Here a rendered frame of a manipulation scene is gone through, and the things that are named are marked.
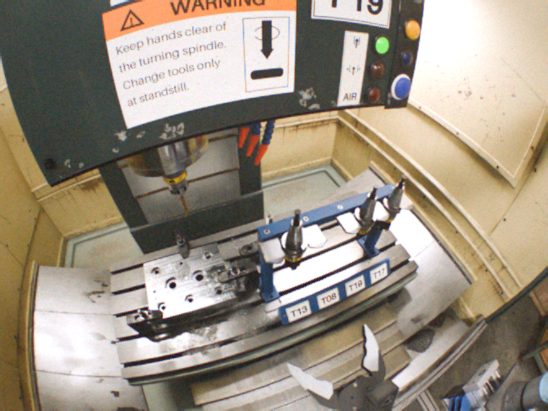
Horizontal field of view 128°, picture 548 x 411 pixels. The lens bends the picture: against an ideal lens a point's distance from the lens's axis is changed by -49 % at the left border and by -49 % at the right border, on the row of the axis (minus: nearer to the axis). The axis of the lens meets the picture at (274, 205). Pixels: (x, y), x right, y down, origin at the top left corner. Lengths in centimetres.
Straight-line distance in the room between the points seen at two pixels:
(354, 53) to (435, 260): 112
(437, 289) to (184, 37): 123
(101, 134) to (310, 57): 20
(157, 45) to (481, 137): 102
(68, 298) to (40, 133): 123
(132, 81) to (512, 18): 103
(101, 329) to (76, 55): 122
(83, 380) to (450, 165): 183
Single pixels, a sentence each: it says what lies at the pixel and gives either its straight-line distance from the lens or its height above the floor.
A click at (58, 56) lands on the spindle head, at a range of 23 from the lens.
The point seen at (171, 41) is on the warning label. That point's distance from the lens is 21.
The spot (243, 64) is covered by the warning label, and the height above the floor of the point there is 167.
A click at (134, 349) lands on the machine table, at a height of 90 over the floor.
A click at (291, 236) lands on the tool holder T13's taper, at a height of 126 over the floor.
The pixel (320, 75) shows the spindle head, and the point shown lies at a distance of 26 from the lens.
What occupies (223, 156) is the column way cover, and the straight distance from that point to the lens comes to 103.
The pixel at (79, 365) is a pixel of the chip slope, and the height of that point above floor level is 75.
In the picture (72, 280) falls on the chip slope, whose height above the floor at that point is 75.
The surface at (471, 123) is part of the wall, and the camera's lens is 107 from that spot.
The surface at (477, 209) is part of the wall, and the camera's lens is 114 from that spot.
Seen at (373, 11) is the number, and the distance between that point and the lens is 29.
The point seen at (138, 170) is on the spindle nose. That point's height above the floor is 150.
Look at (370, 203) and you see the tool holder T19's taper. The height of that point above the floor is 128.
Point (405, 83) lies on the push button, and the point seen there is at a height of 165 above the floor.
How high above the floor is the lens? 172
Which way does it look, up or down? 46 degrees down
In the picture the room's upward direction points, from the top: straight up
